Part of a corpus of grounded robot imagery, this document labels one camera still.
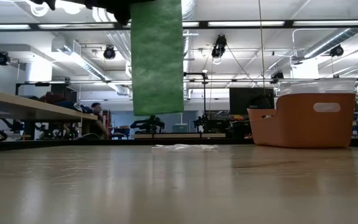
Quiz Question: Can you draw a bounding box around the green elastic bandage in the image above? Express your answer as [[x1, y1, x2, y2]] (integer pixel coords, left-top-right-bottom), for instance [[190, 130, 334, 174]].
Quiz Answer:
[[129, 0, 185, 117]]

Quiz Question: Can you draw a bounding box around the orange plastic bin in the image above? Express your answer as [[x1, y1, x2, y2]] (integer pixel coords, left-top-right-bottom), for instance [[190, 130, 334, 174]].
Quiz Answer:
[[246, 92, 356, 149]]

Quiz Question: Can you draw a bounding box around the black ceiling camera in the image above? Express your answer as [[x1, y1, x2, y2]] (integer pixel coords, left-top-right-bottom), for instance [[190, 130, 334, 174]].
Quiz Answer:
[[211, 34, 228, 59]]

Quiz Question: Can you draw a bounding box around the wooden workbench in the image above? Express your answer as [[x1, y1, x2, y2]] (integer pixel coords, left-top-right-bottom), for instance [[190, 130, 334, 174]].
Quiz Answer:
[[0, 86, 98, 139]]

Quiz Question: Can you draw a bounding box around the long wooden table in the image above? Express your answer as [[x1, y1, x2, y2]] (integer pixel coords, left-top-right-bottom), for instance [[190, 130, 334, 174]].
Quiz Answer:
[[131, 133, 226, 140]]

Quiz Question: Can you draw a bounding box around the person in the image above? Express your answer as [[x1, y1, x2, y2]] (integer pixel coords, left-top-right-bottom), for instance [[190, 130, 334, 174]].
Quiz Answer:
[[89, 101, 111, 139]]

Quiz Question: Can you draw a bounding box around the teal box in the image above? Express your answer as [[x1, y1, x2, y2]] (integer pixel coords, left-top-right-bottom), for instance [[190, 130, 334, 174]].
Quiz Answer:
[[172, 123, 188, 134]]

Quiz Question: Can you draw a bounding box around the thin black station frame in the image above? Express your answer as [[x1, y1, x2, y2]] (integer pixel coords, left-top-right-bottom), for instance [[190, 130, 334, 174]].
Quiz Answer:
[[152, 72, 207, 138], [15, 81, 74, 97]]

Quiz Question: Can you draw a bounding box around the thin hanging cable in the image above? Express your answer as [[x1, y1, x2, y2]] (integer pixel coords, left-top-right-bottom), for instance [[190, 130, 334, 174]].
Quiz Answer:
[[257, 0, 266, 94]]

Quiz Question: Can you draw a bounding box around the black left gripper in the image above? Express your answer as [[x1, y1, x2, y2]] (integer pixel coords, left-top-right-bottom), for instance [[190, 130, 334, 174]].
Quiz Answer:
[[29, 0, 155, 26]]

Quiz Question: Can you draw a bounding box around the dark clothes pile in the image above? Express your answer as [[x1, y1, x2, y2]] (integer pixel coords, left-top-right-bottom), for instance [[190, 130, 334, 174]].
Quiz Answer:
[[39, 91, 94, 114]]

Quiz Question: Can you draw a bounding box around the large black screen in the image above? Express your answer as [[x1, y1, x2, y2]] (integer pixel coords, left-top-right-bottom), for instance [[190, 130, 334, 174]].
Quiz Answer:
[[229, 88, 275, 116]]

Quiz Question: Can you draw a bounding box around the black frame beam with lights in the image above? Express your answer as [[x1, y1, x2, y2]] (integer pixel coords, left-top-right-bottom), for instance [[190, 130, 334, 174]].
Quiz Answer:
[[0, 19, 358, 32]]

